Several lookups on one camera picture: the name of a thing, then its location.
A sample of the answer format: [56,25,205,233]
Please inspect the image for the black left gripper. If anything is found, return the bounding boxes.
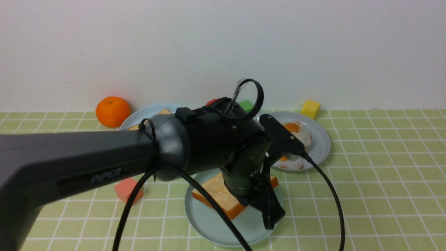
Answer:
[221,159,285,230]

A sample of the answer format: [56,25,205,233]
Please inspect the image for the toast slice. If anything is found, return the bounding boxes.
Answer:
[189,171,279,220]
[127,109,172,130]

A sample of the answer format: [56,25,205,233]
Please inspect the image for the fried egg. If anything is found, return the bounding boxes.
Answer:
[273,156,304,170]
[296,132,313,150]
[282,121,311,137]

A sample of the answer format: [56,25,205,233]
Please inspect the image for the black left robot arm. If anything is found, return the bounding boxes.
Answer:
[1,97,285,251]

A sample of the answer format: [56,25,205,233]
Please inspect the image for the teal front plate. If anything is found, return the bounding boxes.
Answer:
[184,185,279,248]

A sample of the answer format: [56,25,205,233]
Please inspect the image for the grey plate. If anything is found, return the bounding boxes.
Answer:
[268,112,331,173]

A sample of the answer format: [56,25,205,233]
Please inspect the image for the green cube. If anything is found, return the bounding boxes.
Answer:
[238,100,254,113]

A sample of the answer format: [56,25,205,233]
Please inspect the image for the yellow cube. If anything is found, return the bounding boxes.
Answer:
[301,100,321,120]

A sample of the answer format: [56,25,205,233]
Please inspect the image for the green checkered tablecloth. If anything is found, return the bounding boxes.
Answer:
[22,109,446,251]

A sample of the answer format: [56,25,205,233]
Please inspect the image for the red yellow apple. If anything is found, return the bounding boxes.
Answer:
[205,98,219,106]

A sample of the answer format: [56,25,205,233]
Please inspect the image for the salmon red cube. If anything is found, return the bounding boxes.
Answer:
[114,178,138,203]

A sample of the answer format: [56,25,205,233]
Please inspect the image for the light blue plate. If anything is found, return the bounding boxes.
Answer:
[120,104,180,130]

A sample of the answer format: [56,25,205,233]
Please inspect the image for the orange fruit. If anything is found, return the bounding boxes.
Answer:
[95,97,132,128]

